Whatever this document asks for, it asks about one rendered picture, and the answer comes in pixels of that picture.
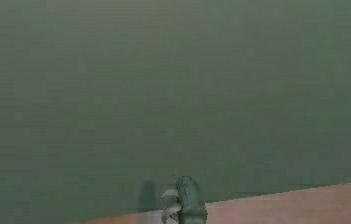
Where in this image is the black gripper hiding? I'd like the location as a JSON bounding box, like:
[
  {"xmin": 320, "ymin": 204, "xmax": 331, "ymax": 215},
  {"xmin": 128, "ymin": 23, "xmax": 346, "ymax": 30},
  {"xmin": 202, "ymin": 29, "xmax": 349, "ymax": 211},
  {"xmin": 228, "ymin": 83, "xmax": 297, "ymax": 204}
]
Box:
[{"xmin": 175, "ymin": 175, "xmax": 208, "ymax": 224}]

